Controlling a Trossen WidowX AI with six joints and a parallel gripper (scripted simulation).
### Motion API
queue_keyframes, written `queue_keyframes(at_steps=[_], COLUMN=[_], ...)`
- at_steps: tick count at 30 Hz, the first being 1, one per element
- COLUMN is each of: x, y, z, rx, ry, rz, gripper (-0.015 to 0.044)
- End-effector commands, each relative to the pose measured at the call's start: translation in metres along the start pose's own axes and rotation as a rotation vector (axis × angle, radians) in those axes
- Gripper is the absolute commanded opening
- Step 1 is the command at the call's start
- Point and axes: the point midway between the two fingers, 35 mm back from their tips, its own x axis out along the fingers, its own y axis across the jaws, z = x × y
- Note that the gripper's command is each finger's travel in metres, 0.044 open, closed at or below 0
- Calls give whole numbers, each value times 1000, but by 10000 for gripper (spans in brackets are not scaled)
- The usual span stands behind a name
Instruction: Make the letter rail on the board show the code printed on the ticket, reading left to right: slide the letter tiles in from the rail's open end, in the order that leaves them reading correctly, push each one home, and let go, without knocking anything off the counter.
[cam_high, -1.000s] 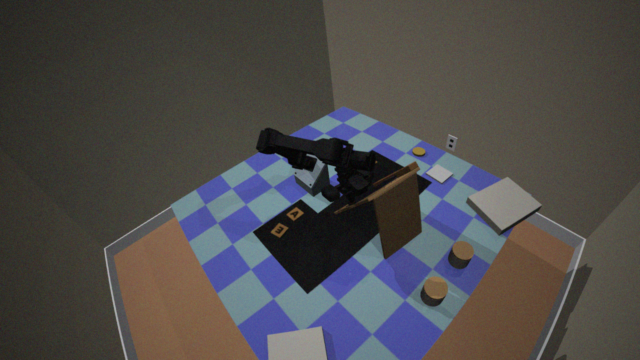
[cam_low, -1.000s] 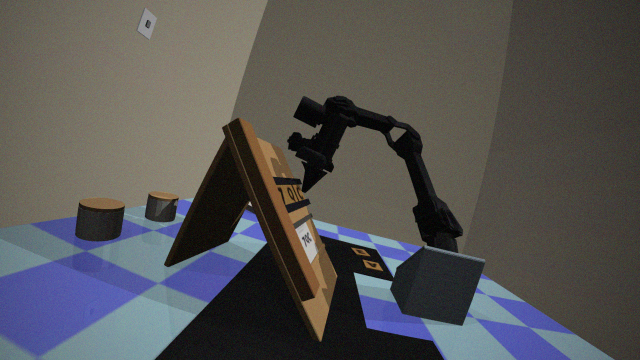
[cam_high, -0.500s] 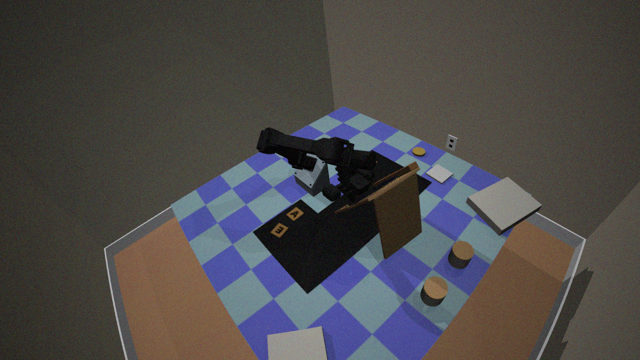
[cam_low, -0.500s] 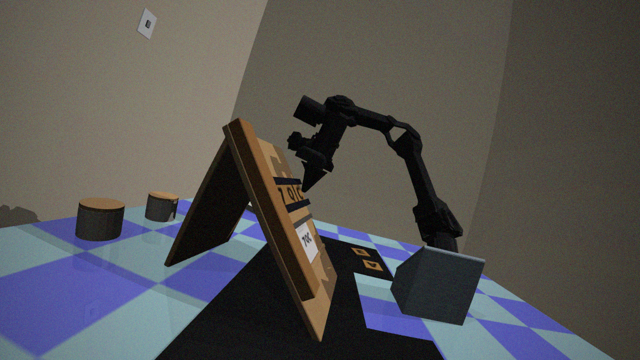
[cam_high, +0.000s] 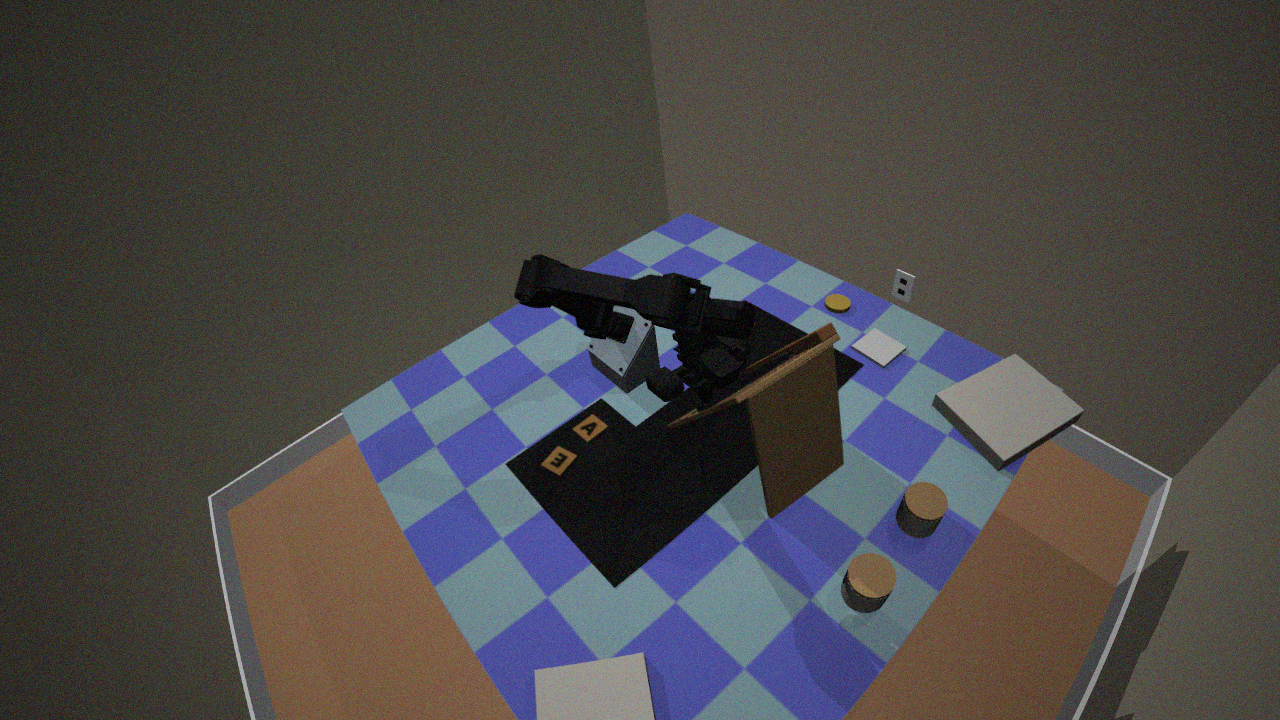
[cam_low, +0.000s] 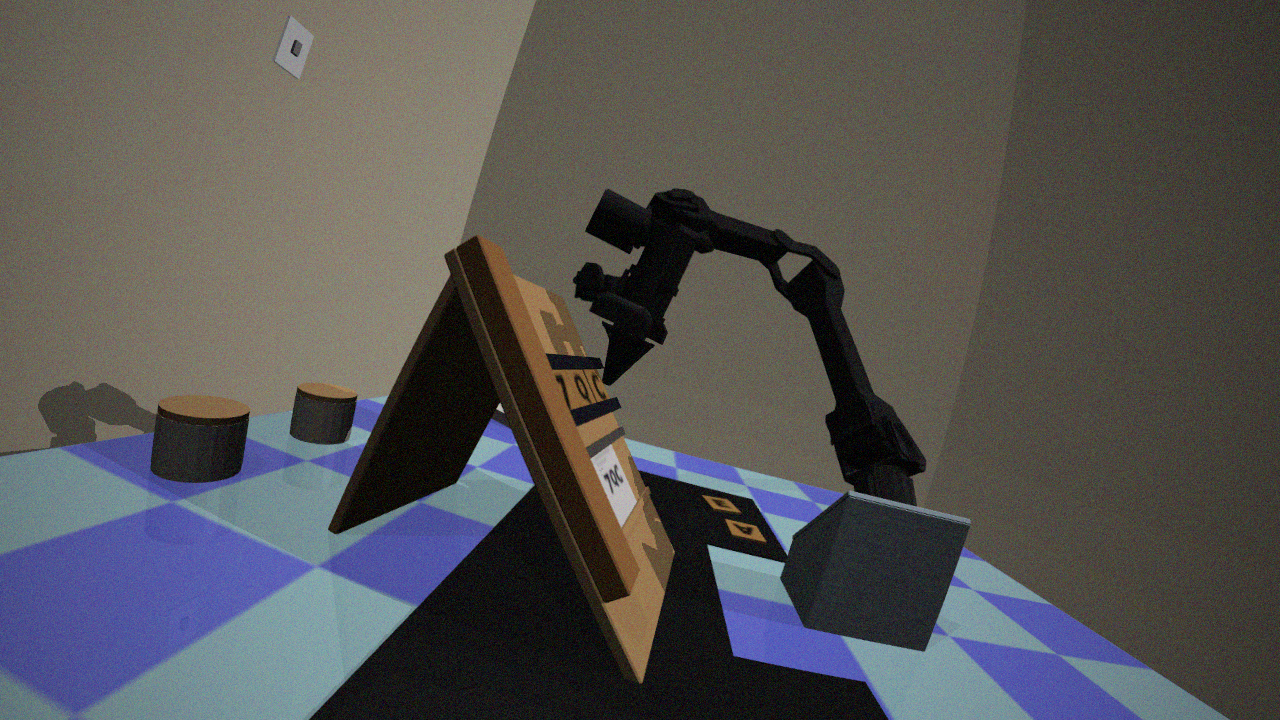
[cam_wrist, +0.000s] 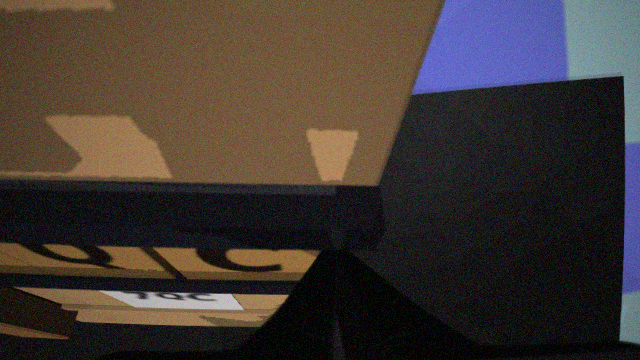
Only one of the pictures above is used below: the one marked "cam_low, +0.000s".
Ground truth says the tan letter tile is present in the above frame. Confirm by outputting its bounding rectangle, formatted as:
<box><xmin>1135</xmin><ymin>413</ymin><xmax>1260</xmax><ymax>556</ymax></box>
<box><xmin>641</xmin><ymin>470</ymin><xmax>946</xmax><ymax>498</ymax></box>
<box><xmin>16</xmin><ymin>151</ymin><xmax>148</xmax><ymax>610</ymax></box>
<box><xmin>724</xmin><ymin>519</ymin><xmax>765</xmax><ymax>544</ymax></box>
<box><xmin>552</xmin><ymin>369</ymin><xmax>580</xmax><ymax>410</ymax></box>
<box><xmin>582</xmin><ymin>369</ymin><xmax>609</xmax><ymax>402</ymax></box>
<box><xmin>701</xmin><ymin>495</ymin><xmax>741</xmax><ymax>515</ymax></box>
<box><xmin>564</xmin><ymin>369</ymin><xmax>596</xmax><ymax>407</ymax></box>

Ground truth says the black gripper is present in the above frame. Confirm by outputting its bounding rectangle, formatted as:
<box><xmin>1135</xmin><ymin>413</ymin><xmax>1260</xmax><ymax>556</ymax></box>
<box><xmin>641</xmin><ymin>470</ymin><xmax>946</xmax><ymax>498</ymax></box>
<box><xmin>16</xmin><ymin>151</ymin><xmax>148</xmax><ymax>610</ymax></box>
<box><xmin>589</xmin><ymin>259</ymin><xmax>681</xmax><ymax>386</ymax></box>

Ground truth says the white paper ticket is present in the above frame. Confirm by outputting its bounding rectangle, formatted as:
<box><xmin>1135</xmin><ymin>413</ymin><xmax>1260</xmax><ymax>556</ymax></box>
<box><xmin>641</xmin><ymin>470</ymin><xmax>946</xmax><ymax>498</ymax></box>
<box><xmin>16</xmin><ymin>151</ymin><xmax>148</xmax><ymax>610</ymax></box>
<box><xmin>591</xmin><ymin>445</ymin><xmax>637</xmax><ymax>528</ymax></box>

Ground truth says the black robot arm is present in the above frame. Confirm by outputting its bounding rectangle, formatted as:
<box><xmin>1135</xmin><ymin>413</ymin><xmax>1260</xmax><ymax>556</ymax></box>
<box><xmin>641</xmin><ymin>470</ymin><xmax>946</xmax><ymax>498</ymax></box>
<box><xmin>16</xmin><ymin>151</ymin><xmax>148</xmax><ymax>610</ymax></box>
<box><xmin>573</xmin><ymin>190</ymin><xmax>927</xmax><ymax>507</ymax></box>

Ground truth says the grey cylindrical container with tan lid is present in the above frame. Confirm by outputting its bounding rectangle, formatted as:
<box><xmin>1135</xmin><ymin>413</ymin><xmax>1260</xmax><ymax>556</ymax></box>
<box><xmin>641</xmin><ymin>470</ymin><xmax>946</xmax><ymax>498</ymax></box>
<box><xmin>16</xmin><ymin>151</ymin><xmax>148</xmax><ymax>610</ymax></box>
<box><xmin>291</xmin><ymin>383</ymin><xmax>357</xmax><ymax>445</ymax></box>
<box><xmin>150</xmin><ymin>395</ymin><xmax>250</xmax><ymax>483</ymax></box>

